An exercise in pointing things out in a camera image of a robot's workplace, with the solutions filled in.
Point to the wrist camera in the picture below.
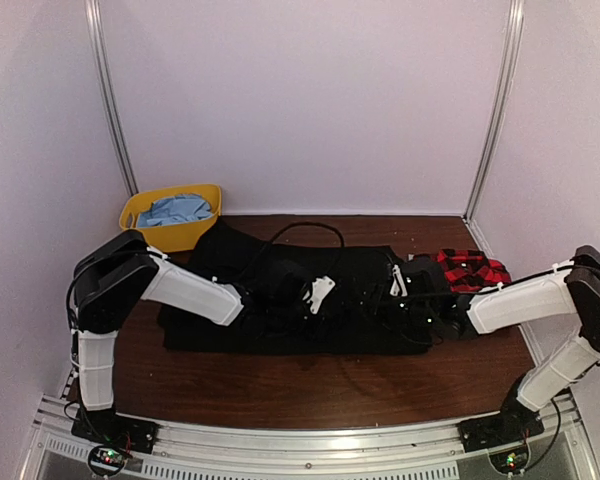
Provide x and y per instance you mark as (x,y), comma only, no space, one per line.
(290,285)
(419,275)

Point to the circuit board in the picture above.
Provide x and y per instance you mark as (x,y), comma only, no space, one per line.
(104,460)
(510,462)

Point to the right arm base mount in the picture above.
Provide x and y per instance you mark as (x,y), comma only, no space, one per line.
(511,424)

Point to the right circuit board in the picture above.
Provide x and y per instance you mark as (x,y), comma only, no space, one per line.
(510,462)

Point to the red black plaid shirt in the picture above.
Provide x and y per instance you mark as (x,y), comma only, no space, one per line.
(469,271)

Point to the light blue shirt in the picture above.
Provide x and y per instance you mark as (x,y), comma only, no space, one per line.
(174,210)

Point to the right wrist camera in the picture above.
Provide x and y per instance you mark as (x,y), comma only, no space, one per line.
(419,275)

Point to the aluminium right corner post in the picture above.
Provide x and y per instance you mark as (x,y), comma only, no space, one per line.
(510,54)

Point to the left circuit board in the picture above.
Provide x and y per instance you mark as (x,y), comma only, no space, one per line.
(104,460)

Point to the aluminium corner post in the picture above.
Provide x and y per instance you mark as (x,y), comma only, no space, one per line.
(510,54)
(106,86)

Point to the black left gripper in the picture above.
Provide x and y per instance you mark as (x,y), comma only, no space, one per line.
(318,332)

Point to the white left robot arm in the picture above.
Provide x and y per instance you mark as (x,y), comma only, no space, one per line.
(234,295)

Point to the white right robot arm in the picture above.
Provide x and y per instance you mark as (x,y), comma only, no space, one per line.
(571,287)

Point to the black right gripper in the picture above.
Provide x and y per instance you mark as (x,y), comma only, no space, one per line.
(379,300)

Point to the yellow plastic basket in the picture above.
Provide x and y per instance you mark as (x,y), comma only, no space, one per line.
(174,238)

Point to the aluminium left corner post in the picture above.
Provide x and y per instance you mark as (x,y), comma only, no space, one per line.
(106,86)

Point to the black long sleeve shirt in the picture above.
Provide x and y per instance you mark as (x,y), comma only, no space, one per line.
(230,255)

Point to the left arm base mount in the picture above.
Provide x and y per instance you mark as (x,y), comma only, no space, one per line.
(107,427)

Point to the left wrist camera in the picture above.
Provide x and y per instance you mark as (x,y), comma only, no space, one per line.
(290,285)

